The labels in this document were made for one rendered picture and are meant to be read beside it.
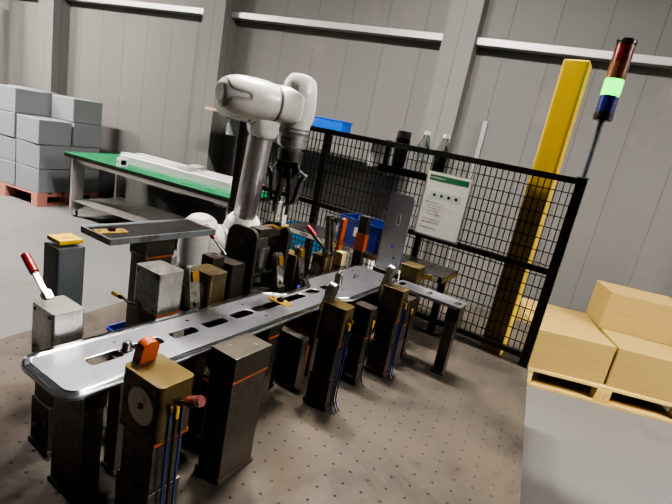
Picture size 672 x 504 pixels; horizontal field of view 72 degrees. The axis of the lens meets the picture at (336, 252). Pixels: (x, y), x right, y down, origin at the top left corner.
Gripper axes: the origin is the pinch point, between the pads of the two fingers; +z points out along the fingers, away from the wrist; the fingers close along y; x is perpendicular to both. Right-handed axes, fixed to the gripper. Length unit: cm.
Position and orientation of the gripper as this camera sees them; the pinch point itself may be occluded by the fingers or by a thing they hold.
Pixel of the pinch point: (280, 213)
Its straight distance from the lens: 146.4
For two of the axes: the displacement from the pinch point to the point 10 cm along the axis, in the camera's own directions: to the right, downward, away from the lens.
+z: -1.9, 9.5, 2.6
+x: 3.3, -1.9, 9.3
